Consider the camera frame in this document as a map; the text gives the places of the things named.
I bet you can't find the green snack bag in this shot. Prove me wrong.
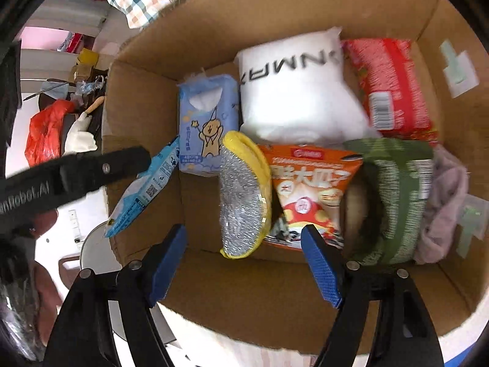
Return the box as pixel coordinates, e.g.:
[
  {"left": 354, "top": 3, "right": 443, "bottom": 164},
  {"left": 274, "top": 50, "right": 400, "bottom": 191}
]
[{"left": 345, "top": 138, "right": 433, "bottom": 266}]

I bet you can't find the orange snack bag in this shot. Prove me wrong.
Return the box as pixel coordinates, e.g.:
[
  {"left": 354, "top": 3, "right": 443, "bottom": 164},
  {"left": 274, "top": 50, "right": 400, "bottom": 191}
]
[{"left": 259, "top": 145, "right": 363, "bottom": 250}]

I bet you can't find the light blue snack packet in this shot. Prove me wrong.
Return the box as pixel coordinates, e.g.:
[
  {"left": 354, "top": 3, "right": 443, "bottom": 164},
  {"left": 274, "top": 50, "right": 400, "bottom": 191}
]
[{"left": 105, "top": 136, "right": 180, "bottom": 238}]

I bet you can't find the lilac knitted cloth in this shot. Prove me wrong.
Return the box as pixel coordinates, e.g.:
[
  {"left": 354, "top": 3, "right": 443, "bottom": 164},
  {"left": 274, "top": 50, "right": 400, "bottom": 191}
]
[{"left": 414, "top": 144, "right": 469, "bottom": 264}]

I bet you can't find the yellow steel scrubber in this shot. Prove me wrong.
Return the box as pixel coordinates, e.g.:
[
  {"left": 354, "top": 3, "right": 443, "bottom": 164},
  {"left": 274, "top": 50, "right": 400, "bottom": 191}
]
[{"left": 219, "top": 131, "right": 273, "bottom": 259}]

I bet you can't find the white sock pack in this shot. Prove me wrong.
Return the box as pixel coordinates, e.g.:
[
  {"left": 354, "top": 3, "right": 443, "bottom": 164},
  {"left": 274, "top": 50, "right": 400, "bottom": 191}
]
[{"left": 235, "top": 27, "right": 380, "bottom": 147}]

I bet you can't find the blue tissue pack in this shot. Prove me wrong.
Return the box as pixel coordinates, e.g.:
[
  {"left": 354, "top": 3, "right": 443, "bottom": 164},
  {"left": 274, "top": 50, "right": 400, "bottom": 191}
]
[{"left": 178, "top": 75, "right": 240, "bottom": 177}]

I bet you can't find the red snack bag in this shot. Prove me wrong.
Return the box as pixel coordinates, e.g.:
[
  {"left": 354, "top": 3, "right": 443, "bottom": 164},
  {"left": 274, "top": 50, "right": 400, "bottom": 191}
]
[{"left": 342, "top": 38, "right": 439, "bottom": 146}]

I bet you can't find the red plastic bag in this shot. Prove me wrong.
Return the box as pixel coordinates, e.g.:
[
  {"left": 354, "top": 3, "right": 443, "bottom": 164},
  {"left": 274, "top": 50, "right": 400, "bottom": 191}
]
[{"left": 24, "top": 99, "right": 76, "bottom": 167}]

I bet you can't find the grey round stool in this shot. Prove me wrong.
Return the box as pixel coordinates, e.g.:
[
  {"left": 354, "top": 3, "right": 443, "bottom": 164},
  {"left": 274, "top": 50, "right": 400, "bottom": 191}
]
[{"left": 79, "top": 220, "right": 177, "bottom": 347}]

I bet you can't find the white cloth glove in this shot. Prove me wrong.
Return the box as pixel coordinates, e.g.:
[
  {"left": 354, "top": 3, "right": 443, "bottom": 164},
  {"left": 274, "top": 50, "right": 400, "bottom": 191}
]
[{"left": 63, "top": 112, "right": 98, "bottom": 155}]

